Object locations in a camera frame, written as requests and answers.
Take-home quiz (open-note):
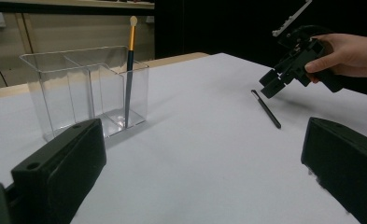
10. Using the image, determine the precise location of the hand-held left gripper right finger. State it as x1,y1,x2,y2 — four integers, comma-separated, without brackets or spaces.
300,116,367,224

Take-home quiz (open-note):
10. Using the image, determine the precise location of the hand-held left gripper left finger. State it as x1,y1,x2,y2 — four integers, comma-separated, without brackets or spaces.
10,118,107,224

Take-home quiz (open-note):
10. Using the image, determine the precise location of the thin black pen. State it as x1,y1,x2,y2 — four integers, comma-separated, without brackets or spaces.
250,89,282,130

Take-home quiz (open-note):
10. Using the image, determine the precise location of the clear acrylic pen holder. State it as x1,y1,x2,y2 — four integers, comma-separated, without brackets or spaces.
19,45,150,143

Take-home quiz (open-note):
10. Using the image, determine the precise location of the dark makeup brush gold ferrule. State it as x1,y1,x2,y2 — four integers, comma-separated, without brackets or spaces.
123,15,138,129

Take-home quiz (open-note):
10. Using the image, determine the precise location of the black curtain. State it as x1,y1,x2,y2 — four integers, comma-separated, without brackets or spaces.
154,0,367,99

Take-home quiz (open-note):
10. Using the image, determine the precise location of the white table cover sheet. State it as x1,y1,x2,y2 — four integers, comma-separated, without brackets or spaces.
0,52,367,224

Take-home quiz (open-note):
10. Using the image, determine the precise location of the wooden office desk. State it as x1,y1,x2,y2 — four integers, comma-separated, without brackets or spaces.
0,0,156,54

